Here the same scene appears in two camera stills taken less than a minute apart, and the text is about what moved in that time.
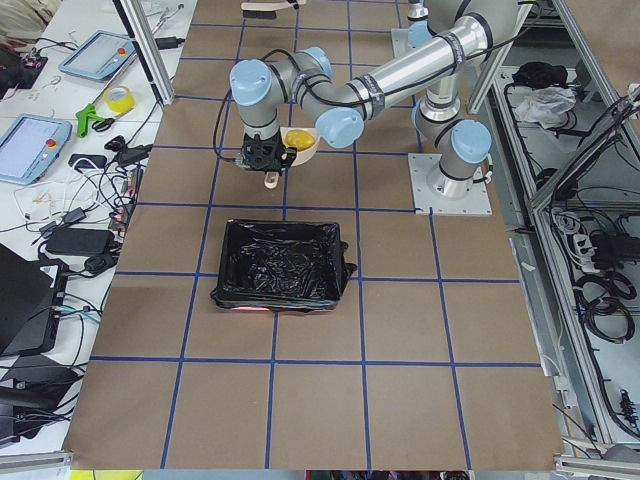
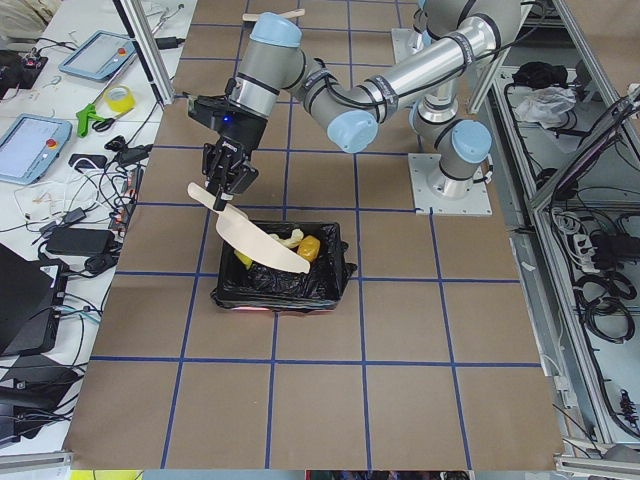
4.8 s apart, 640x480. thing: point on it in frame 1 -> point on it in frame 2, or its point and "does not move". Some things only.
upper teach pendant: [99, 56] does not move
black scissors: [102, 125] does not move
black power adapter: [168, 42] does not move
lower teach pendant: [29, 147] does not move
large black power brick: [78, 241] does not move
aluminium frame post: [148, 47] does not move
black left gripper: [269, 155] -> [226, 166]
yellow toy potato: [299, 138] -> [309, 246]
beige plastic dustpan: [305, 155] -> [251, 238]
